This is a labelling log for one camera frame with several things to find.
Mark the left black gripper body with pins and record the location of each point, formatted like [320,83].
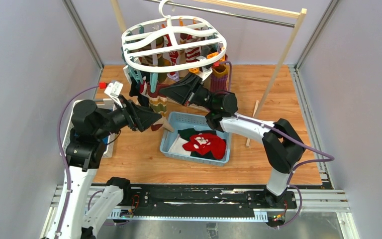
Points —
[125,112]

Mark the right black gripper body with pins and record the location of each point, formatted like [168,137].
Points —
[200,96]

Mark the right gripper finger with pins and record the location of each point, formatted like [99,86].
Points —
[183,94]
[190,81]

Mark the lilac clothes peg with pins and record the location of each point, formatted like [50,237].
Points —
[174,76]

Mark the beige striped ribbed sock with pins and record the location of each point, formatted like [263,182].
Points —
[158,103]

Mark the teal clothes peg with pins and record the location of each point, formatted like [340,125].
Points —
[153,81]

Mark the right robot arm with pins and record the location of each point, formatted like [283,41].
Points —
[283,147]

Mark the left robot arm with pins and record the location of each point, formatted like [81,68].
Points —
[91,125]

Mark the white oval clip hanger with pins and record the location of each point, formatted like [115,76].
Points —
[183,31]

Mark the orange clothes peg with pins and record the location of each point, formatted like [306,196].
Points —
[194,70]

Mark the navy hanging sock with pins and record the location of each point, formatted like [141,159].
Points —
[139,90]

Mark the purple mustard hanging sock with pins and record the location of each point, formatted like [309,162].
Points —
[218,77]

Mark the olive tan hanging sock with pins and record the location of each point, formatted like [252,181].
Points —
[162,61]

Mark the dark green sock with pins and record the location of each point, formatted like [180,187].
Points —
[187,133]

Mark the light blue plastic basket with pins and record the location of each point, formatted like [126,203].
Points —
[181,121]

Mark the white sock in basket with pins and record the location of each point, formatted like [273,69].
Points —
[177,147]

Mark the metal rack rod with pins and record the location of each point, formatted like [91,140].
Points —
[225,13]

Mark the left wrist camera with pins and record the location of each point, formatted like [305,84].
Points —
[113,90]

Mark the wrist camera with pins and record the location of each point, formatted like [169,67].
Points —
[204,71]
[113,90]

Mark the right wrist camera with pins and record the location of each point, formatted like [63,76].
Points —
[204,71]

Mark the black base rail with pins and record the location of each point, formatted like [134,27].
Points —
[204,201]

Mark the wooden clothes rack frame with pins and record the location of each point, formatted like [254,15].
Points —
[290,43]

